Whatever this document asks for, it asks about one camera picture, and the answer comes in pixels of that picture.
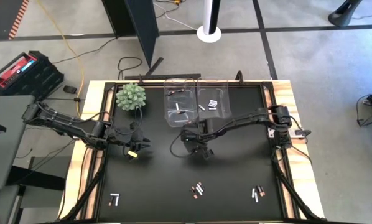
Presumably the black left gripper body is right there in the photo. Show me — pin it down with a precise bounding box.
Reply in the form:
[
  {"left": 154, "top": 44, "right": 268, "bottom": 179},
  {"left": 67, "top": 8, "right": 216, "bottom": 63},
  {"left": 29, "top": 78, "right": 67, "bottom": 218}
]
[{"left": 106, "top": 121, "right": 144, "bottom": 153}]

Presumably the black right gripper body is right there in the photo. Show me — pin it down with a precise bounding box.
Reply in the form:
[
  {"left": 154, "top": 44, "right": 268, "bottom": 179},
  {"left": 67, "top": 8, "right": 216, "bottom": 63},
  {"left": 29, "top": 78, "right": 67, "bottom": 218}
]
[{"left": 181, "top": 129, "right": 215, "bottom": 160}]

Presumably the clear plastic bin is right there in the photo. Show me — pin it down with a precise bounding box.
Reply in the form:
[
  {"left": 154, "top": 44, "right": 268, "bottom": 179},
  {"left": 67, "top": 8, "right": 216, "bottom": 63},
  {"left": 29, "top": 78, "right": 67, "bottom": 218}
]
[
  {"left": 163, "top": 77, "right": 199, "bottom": 128},
  {"left": 197, "top": 76, "right": 233, "bottom": 121}
]

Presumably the black table mat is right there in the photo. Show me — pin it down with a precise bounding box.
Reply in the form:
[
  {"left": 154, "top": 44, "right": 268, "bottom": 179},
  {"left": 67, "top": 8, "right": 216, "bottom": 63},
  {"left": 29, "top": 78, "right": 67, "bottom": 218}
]
[{"left": 98, "top": 82, "right": 283, "bottom": 220}]

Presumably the green plant in patterned pot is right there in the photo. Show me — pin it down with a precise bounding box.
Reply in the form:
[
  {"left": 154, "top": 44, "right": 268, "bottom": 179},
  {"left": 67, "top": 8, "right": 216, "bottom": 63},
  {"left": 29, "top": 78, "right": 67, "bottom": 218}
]
[{"left": 115, "top": 82, "right": 147, "bottom": 112}]

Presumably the short black foot bar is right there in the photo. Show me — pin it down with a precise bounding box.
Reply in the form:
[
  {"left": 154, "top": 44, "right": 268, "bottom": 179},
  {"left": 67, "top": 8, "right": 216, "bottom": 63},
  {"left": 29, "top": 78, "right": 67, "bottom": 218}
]
[{"left": 144, "top": 57, "right": 164, "bottom": 78}]

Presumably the black desk foot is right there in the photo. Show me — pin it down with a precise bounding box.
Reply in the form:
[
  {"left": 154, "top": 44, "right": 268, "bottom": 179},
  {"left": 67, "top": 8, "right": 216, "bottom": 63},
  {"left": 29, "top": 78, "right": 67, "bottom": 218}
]
[{"left": 5, "top": 166, "right": 66, "bottom": 192}]

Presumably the black and red tool crate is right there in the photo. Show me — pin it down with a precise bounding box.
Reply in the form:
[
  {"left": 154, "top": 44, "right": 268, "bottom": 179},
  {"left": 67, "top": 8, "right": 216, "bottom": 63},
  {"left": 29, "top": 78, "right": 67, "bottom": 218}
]
[{"left": 0, "top": 50, "right": 65, "bottom": 101}]

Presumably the white pole with round base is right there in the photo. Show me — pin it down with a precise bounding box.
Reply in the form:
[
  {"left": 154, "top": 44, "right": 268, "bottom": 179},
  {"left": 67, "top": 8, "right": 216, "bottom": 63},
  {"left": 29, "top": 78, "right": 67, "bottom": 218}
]
[{"left": 196, "top": 0, "right": 222, "bottom": 44}]

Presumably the grey desk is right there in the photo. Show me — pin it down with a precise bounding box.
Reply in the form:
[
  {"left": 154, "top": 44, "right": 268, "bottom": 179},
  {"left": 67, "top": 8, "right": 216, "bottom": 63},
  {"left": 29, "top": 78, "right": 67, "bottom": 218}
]
[{"left": 0, "top": 95, "right": 35, "bottom": 191}]

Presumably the black partition panel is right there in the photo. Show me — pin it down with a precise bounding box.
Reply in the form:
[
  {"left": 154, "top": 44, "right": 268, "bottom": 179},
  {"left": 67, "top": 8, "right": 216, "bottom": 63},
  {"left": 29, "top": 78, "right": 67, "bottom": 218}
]
[{"left": 101, "top": 0, "right": 159, "bottom": 68}]

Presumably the orange striped black floor mat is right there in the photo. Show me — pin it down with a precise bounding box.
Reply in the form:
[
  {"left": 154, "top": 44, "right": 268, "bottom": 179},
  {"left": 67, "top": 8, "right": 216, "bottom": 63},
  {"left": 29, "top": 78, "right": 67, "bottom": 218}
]
[{"left": 0, "top": 0, "right": 30, "bottom": 41}]

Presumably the black chair base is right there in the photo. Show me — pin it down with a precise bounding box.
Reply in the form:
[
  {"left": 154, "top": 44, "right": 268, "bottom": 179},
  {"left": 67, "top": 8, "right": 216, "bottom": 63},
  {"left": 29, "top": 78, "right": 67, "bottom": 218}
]
[{"left": 327, "top": 0, "right": 363, "bottom": 27}]

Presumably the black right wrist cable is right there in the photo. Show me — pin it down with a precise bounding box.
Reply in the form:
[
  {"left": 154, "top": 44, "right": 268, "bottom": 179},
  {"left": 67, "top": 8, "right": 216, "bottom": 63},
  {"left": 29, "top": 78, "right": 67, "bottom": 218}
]
[{"left": 169, "top": 133, "right": 190, "bottom": 159}]

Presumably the looped black floor cable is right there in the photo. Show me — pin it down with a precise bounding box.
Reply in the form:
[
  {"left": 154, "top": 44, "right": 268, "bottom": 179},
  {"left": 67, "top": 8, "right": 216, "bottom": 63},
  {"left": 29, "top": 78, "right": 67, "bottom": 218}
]
[{"left": 116, "top": 56, "right": 143, "bottom": 81}]

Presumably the yellow cable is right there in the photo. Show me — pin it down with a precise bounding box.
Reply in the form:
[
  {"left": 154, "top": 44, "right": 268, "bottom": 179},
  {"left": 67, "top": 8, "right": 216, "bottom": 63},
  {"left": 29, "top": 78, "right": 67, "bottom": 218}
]
[{"left": 35, "top": 0, "right": 86, "bottom": 119}]

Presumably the long black floor cable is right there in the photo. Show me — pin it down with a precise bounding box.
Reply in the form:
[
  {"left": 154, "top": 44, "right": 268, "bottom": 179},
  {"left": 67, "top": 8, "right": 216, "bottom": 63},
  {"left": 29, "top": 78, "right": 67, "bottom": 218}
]
[{"left": 51, "top": 37, "right": 118, "bottom": 65}]

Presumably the white floor cable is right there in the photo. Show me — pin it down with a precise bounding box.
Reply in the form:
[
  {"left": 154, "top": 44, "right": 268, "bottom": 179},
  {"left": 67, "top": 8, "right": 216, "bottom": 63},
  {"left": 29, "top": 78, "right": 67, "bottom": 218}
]
[{"left": 153, "top": 1, "right": 199, "bottom": 31}]

